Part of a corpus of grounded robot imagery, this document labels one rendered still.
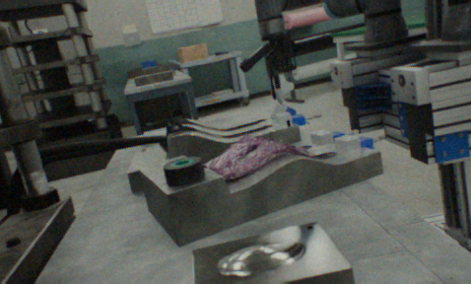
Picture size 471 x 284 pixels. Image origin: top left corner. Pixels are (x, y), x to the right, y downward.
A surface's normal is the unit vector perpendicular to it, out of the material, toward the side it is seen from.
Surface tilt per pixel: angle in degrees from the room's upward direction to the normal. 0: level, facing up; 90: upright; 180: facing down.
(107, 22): 90
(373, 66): 90
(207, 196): 90
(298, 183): 90
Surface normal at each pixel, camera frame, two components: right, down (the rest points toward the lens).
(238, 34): 0.20, 0.19
